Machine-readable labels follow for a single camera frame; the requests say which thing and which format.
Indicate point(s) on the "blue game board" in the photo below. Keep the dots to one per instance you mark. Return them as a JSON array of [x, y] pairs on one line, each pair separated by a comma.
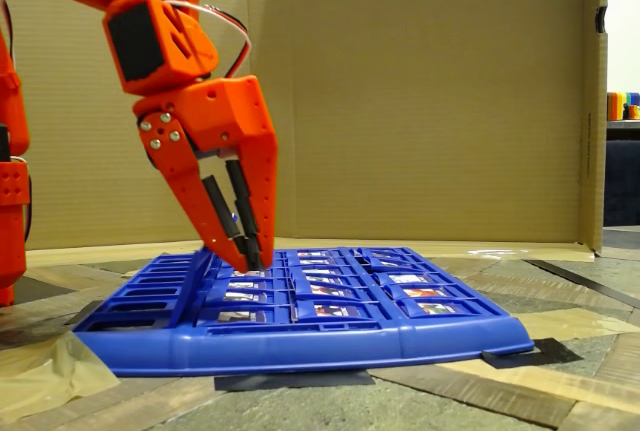
[[300, 346]]

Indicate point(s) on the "brown cardboard backdrop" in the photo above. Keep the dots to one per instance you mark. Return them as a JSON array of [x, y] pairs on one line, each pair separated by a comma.
[[400, 101]]

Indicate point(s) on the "navy blue furniture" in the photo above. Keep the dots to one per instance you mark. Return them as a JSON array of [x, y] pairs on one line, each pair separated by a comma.
[[622, 186]]

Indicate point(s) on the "crumpled beige tape sheet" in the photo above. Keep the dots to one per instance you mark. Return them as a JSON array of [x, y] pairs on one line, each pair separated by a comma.
[[45, 381]]

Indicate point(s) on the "beige masking tape strip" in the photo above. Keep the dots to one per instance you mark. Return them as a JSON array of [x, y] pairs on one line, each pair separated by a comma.
[[575, 323]]

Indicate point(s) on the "small orange object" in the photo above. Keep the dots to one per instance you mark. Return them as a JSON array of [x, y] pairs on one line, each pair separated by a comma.
[[634, 112]]

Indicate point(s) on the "orange robot base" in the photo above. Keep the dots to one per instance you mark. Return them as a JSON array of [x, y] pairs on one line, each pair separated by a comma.
[[12, 231]]

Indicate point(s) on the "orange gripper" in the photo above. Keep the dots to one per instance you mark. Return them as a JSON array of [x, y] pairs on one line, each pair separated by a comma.
[[227, 116]]

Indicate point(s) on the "long black tape strip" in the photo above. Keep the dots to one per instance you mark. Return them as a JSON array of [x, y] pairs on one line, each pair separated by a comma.
[[590, 285]]

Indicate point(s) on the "grey shelf board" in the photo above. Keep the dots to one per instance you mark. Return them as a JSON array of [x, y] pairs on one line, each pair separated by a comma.
[[625, 131]]

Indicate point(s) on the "rainbow coloured block stack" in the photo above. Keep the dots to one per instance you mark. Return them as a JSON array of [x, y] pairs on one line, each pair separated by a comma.
[[616, 106]]

